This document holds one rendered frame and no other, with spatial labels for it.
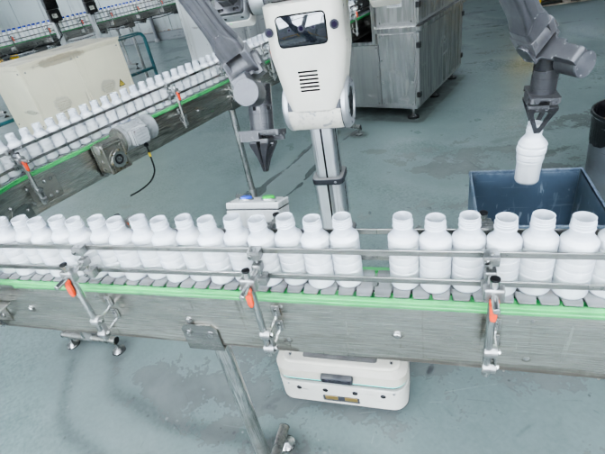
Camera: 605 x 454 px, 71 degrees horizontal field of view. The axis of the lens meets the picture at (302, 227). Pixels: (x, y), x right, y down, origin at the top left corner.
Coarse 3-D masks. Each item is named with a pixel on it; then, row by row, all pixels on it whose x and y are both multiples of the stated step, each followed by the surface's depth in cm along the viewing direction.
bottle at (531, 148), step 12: (528, 132) 109; (540, 132) 108; (528, 144) 109; (540, 144) 108; (516, 156) 114; (528, 156) 110; (540, 156) 110; (516, 168) 115; (528, 168) 112; (540, 168) 113; (516, 180) 116; (528, 180) 113
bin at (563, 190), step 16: (480, 176) 134; (496, 176) 133; (512, 176) 132; (544, 176) 129; (560, 176) 128; (576, 176) 127; (480, 192) 137; (496, 192) 136; (512, 192) 134; (528, 192) 133; (544, 192) 132; (560, 192) 131; (576, 192) 129; (592, 192) 116; (480, 208) 140; (496, 208) 139; (512, 208) 138; (528, 208) 136; (544, 208) 135; (560, 208) 134; (576, 208) 129; (592, 208) 116; (528, 224) 139; (560, 224) 137
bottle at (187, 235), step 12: (180, 216) 96; (180, 228) 94; (192, 228) 95; (180, 240) 95; (192, 240) 95; (192, 252) 96; (192, 264) 98; (204, 264) 99; (192, 276) 100; (204, 276) 100
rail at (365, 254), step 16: (368, 256) 92; (384, 256) 91; (416, 256) 80; (432, 256) 79; (448, 256) 78; (464, 256) 77; (480, 256) 77; (512, 256) 75; (528, 256) 74; (544, 256) 74; (560, 256) 73; (576, 256) 72; (592, 256) 71; (128, 272) 103; (144, 272) 102; (160, 272) 100; (176, 272) 99; (192, 272) 98; (208, 272) 96; (224, 272) 95; (240, 272) 94; (560, 288) 76; (576, 288) 76; (592, 288) 75
